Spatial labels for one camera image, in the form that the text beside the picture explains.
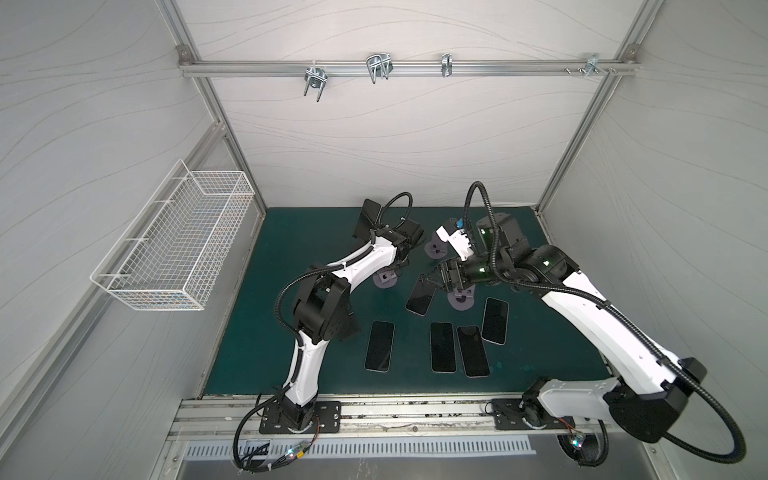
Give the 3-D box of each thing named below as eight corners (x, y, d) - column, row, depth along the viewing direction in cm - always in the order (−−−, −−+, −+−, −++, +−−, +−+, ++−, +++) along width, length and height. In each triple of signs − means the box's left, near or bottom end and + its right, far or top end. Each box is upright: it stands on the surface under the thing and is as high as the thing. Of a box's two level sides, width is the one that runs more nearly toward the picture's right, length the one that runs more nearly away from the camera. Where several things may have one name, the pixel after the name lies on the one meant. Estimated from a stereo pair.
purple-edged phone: (463, 377, 82) (464, 375, 80) (456, 328, 91) (457, 325, 89) (488, 377, 82) (490, 375, 80) (479, 328, 91) (480, 325, 89)
